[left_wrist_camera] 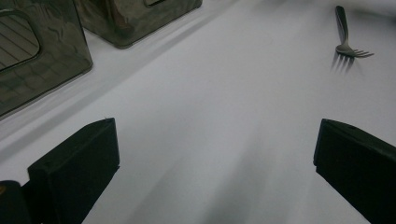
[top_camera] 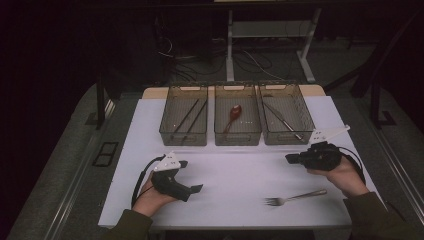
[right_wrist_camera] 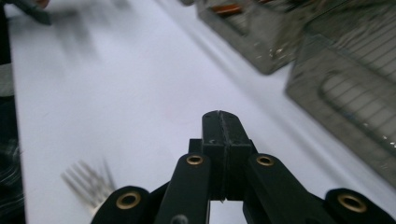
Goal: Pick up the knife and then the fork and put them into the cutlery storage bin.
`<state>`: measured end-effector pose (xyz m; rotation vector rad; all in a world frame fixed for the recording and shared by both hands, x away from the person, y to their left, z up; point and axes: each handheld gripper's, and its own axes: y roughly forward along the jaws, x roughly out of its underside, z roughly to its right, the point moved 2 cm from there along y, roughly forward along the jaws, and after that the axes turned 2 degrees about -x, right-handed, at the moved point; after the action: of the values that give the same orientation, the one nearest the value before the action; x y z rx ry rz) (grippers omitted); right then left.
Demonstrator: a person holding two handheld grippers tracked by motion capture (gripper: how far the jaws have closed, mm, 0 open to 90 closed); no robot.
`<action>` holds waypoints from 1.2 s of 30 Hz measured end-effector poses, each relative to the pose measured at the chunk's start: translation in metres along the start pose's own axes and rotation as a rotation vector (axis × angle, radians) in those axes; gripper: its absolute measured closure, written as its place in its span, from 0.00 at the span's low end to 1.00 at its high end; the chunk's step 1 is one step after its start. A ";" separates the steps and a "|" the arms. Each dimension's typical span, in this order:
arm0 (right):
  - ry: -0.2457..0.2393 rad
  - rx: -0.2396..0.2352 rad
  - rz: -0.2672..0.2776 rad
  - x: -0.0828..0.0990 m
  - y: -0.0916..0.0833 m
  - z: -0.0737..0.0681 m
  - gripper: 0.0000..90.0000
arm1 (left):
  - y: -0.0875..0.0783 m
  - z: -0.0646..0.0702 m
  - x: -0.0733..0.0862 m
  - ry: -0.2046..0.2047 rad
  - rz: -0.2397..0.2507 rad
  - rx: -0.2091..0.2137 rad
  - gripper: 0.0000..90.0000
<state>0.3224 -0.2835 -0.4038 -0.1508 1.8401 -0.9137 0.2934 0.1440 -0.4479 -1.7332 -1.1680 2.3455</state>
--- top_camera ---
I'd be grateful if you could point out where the smoky transparent plastic bin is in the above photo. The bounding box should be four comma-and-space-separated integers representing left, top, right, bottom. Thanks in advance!
159, 83, 209, 147
258, 81, 316, 146
213, 83, 263, 147

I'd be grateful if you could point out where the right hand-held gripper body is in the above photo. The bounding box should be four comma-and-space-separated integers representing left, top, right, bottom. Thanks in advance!
297, 124, 352, 172

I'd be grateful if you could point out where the tangle of floor cables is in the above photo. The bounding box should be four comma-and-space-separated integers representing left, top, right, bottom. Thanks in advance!
156, 33, 294, 83

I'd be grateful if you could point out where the brown wooden spoon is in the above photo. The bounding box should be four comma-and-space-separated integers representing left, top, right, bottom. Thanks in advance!
223, 104, 243, 134

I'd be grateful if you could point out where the white metal stand frame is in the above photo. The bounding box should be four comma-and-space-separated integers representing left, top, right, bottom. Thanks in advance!
225, 8, 323, 84

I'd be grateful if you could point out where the black chopstick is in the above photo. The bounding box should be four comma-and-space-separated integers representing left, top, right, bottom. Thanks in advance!
174, 98, 200, 133
187, 99, 208, 134

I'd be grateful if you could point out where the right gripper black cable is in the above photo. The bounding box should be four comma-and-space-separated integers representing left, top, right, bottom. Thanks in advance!
338, 146, 367, 186

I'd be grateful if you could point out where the steel fork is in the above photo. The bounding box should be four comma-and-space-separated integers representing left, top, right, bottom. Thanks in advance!
264, 188, 328, 207

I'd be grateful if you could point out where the person's left hand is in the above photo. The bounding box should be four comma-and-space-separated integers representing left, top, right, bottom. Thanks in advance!
131, 181, 178, 218

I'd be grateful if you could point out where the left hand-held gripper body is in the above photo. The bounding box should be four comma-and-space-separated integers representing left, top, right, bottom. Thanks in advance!
150, 151, 193, 203

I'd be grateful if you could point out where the person's right hand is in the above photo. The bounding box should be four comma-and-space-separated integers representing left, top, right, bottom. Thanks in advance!
306, 155, 370, 199

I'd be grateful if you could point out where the black metal stand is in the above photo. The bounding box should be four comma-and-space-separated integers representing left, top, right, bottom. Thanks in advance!
369, 79, 398, 130
84, 71, 117, 131

